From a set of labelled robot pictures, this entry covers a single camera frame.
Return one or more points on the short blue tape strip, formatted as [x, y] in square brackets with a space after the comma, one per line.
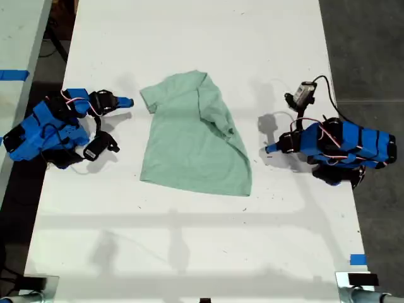
[358, 259]

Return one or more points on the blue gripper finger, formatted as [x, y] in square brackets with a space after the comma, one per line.
[274, 144]
[272, 150]
[124, 104]
[123, 99]

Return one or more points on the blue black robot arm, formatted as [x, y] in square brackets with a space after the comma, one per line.
[47, 127]
[350, 142]

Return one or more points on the grey metal pipe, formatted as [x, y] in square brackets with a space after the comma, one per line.
[22, 298]
[369, 296]

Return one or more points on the metal clamp plate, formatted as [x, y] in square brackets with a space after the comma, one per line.
[342, 284]

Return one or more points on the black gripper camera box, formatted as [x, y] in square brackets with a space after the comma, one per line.
[301, 94]
[98, 146]

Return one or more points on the small black box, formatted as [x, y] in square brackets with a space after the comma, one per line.
[34, 282]
[363, 279]

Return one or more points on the long blue tape strip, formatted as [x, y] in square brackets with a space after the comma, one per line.
[14, 75]

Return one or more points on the black camera stalk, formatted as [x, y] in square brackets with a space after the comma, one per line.
[300, 120]
[98, 124]

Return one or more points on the small black table-edge clip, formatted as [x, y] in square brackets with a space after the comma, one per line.
[205, 300]

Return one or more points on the pale green T-shirt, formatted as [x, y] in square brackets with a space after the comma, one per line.
[189, 148]

